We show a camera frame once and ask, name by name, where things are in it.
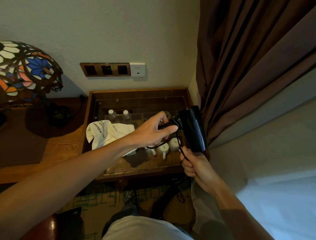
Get person's left hand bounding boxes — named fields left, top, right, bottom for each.
left=131, top=111, right=178, bottom=149

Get person's right hand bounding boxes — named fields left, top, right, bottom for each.
left=179, top=146, right=220, bottom=194

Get white drawstring cloth bag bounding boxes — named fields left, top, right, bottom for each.
left=86, top=120, right=136, bottom=157

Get person's left forearm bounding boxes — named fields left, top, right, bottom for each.
left=0, top=133, right=139, bottom=240

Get person's right forearm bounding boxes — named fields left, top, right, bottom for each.
left=210, top=178, right=272, bottom=240

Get person's patterned shoe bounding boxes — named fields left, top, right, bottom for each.
left=122, top=189, right=139, bottom=206

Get person's dark jeans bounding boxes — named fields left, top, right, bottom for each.
left=101, top=180, right=193, bottom=235

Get green kettle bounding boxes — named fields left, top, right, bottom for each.
left=162, top=111, right=178, bottom=124

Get wooden glass-top cabinet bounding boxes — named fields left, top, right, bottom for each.
left=81, top=87, right=210, bottom=183

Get wooden desk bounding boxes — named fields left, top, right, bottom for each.
left=0, top=97, right=89, bottom=185

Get brown curtain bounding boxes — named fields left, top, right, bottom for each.
left=196, top=0, right=316, bottom=149

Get stained glass table lamp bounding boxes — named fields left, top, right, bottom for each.
left=0, top=41, right=72, bottom=128

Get white wall socket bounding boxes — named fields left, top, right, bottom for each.
left=129, top=63, right=146, bottom=77

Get black lamp cable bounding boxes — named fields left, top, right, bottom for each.
left=71, top=95, right=86, bottom=117

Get bronze triple wall socket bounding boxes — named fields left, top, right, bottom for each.
left=80, top=63, right=131, bottom=77

